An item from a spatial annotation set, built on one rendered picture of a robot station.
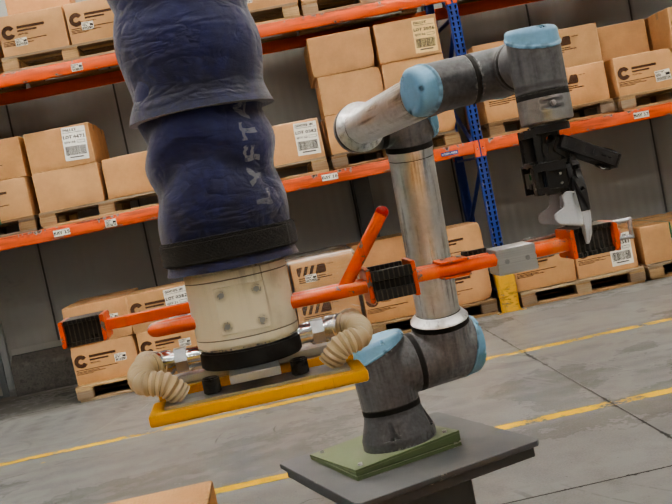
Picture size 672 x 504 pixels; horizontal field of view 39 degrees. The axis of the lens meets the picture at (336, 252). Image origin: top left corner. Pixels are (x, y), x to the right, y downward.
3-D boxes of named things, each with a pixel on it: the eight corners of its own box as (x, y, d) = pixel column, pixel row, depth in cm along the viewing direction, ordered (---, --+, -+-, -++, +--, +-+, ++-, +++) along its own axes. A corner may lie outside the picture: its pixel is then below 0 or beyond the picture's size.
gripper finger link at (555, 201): (536, 240, 171) (534, 193, 167) (568, 233, 171) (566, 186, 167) (543, 247, 168) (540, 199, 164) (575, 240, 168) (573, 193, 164)
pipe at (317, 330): (146, 403, 144) (138, 367, 144) (158, 374, 169) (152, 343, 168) (364, 356, 147) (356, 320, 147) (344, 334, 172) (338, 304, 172)
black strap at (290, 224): (158, 273, 144) (153, 248, 144) (168, 264, 167) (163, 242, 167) (303, 244, 147) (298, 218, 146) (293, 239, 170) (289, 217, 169)
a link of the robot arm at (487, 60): (453, 59, 176) (480, 45, 164) (508, 46, 179) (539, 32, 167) (465, 108, 177) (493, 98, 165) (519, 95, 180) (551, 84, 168)
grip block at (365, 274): (372, 305, 155) (365, 270, 154) (364, 299, 164) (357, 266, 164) (422, 295, 156) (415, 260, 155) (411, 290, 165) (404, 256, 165)
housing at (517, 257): (500, 276, 158) (495, 250, 158) (489, 274, 165) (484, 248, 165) (540, 268, 159) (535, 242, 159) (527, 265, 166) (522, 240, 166)
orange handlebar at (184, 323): (82, 358, 152) (77, 336, 152) (106, 333, 182) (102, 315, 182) (628, 243, 161) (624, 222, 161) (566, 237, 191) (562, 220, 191)
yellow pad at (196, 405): (150, 429, 142) (143, 397, 142) (155, 415, 152) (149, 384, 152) (370, 381, 146) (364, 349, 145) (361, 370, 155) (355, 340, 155)
